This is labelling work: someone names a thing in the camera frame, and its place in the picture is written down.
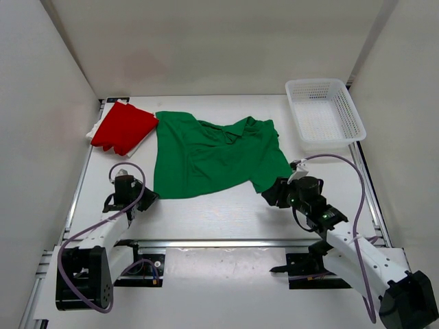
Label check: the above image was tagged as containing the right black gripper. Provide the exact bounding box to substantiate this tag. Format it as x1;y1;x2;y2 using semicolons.
263;178;310;216

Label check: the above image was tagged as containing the green item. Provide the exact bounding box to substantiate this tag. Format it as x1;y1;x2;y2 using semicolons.
154;111;292;199

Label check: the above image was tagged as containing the red t shirt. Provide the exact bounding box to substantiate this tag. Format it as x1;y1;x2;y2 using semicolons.
91;102;159;156

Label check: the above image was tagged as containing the white t shirt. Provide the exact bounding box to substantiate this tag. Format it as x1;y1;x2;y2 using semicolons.
85;119;143;158

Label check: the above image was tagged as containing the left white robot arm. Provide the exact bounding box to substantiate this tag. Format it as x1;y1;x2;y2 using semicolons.
55;169;161;313

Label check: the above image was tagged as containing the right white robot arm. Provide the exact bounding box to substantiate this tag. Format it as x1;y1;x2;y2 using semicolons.
262;177;438;328

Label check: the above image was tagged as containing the white plastic basket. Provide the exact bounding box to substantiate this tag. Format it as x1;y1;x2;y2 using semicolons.
285;78;366;153

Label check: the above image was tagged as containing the black label on table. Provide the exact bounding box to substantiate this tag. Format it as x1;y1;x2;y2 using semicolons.
106;97;130;103

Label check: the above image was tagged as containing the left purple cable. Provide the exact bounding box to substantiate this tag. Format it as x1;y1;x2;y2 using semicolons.
56;162;162;314

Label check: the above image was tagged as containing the purple cable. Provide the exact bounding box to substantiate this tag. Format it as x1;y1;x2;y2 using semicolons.
56;162;162;314
290;153;381;324

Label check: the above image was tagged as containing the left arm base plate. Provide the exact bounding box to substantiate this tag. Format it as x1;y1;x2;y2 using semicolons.
114;241;165;288

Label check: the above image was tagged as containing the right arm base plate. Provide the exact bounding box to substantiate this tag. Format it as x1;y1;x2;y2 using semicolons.
270;253;351;290

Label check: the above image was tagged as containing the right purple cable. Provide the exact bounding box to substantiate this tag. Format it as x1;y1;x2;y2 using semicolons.
290;153;381;324

